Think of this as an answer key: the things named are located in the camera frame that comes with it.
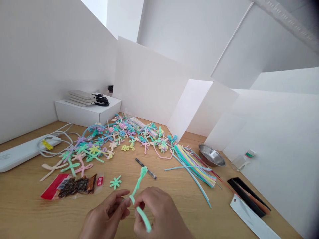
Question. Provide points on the person's left hand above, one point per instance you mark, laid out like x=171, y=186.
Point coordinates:
x=101, y=216

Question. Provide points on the person's right hand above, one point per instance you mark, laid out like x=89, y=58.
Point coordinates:
x=164, y=211

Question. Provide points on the mint green pipe cleaner stem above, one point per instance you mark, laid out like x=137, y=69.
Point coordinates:
x=137, y=185

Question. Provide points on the single green pipe cleaner flower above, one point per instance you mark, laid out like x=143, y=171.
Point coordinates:
x=115, y=182

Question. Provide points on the red and clear snack packet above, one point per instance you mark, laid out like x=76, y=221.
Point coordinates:
x=69, y=186

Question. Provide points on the black pen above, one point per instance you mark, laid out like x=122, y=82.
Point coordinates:
x=145, y=168

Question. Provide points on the bundle of straight pastel pipe cleaners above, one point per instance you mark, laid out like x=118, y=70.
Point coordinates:
x=192, y=164

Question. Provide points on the pile of pastel pipe cleaner flowers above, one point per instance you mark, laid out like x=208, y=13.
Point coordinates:
x=99, y=144

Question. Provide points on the steel bowl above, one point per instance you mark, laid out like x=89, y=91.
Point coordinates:
x=211, y=155

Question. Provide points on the black tray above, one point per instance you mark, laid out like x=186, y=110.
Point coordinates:
x=246, y=196

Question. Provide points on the white paper packet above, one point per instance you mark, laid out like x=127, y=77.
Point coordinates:
x=249, y=216

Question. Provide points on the yellow tag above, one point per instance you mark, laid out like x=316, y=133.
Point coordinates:
x=47, y=145

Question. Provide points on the clear plastic cup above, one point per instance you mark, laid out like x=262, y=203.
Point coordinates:
x=240, y=163

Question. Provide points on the clear bag of pipe cleaners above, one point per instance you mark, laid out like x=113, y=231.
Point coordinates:
x=139, y=123

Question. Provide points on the white power strip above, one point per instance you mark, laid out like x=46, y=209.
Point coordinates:
x=20, y=154

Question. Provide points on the white cardboard box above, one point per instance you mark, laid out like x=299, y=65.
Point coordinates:
x=84, y=114

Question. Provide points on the folded white board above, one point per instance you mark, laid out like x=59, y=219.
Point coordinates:
x=199, y=109

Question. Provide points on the grey power bank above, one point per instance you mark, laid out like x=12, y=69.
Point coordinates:
x=86, y=97
x=87, y=101
x=81, y=93
x=83, y=104

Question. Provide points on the white partition board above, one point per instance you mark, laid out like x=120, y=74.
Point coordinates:
x=149, y=84

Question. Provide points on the small black wall device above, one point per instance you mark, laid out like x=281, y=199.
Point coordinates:
x=111, y=88

